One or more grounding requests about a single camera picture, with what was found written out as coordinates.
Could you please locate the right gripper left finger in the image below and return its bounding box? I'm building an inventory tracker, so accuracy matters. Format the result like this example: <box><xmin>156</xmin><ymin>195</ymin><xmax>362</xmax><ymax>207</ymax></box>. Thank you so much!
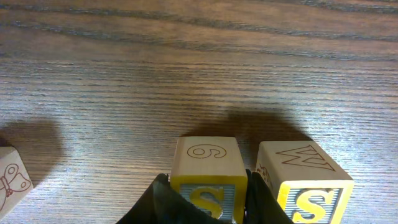
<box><xmin>118</xmin><ymin>174</ymin><xmax>224</xmax><ymax>224</ymax></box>

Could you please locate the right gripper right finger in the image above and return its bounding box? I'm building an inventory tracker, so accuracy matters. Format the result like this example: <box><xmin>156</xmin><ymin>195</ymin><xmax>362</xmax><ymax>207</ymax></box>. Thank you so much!
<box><xmin>244</xmin><ymin>169</ymin><xmax>294</xmax><ymax>224</ymax></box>

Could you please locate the yellow S block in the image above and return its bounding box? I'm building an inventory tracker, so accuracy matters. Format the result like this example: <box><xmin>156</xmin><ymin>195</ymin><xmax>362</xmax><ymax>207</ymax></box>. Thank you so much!
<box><xmin>256</xmin><ymin>141</ymin><xmax>354</xmax><ymax>224</ymax></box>
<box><xmin>170</xmin><ymin>136</ymin><xmax>248</xmax><ymax>223</ymax></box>

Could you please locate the green R letter block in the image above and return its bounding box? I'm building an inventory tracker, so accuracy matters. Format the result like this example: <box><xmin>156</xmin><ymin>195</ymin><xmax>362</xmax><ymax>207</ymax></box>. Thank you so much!
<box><xmin>0</xmin><ymin>146</ymin><xmax>34</xmax><ymax>219</ymax></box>

